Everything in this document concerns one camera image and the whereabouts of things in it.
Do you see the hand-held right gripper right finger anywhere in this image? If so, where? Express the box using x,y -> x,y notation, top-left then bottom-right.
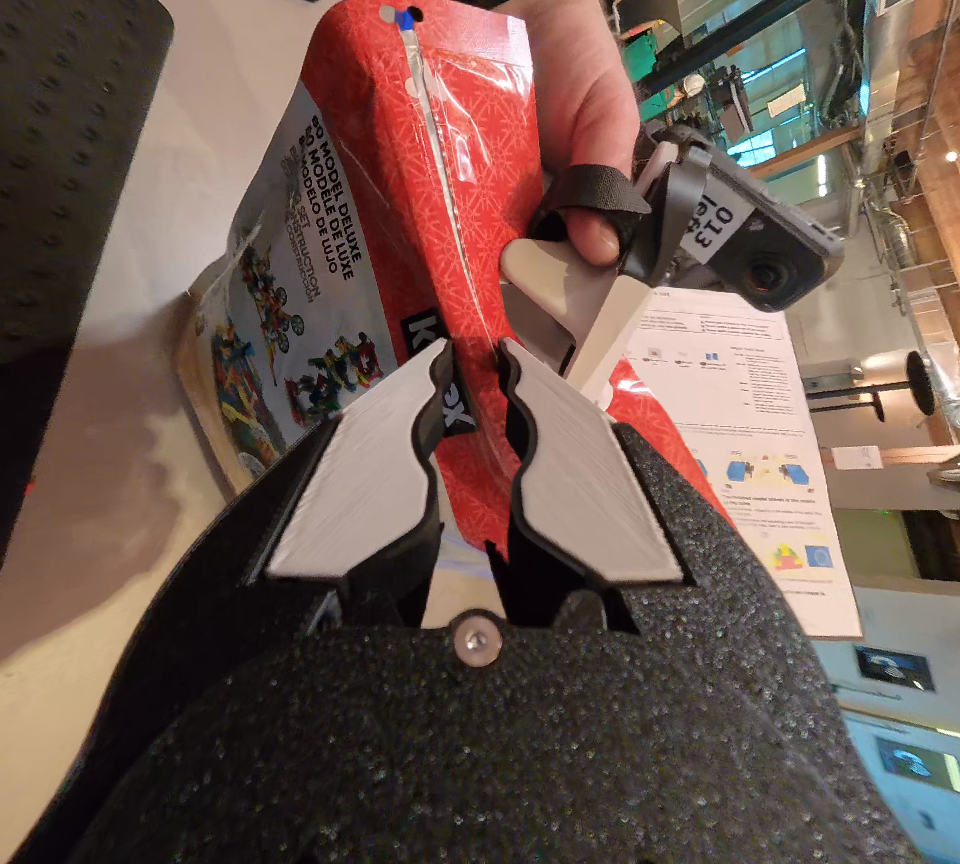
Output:
497,337 -> 687,590

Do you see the toy building set bag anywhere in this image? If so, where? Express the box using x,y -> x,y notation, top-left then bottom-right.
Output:
176,0 -> 740,568

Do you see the metal air duct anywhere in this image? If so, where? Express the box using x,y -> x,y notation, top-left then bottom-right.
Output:
861,0 -> 940,146

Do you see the person's left hand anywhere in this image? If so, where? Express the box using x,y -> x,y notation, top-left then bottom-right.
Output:
495,0 -> 646,268

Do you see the printed instruction sheet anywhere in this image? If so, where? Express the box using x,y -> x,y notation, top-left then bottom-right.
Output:
600,290 -> 865,641

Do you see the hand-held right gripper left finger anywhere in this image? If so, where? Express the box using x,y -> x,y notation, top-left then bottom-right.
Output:
264,339 -> 458,585

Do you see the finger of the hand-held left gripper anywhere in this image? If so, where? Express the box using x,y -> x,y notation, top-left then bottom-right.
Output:
564,277 -> 654,406

